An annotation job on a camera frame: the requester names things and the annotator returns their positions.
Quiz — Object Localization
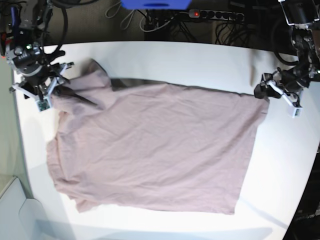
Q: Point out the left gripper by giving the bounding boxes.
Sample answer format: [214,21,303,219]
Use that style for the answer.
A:
[253,68,311,99]

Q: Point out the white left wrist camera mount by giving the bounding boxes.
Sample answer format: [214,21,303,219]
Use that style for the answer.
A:
[260,73,303,118]

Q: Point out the mauve pink t-shirt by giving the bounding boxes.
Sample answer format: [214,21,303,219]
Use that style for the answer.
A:
[47,61,269,215]

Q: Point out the red and black clamp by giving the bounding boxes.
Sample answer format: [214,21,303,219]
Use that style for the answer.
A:
[0,32,12,58]

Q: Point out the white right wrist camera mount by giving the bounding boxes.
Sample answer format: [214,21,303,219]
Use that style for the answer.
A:
[8,60,74,112]

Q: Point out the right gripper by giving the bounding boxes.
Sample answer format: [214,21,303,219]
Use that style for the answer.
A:
[21,67,58,94]

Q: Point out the black power strip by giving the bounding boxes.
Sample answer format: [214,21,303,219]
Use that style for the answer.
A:
[188,9,245,22]

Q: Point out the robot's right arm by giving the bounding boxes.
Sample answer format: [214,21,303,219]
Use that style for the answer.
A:
[0,0,69,96]

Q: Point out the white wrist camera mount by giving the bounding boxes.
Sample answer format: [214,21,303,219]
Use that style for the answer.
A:
[260,73,303,118]
[8,60,74,112]

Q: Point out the blue box overhead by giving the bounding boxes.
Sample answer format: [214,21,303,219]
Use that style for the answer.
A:
[121,0,191,10]

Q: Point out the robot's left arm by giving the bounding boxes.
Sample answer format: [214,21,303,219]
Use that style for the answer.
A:
[254,0,320,100]

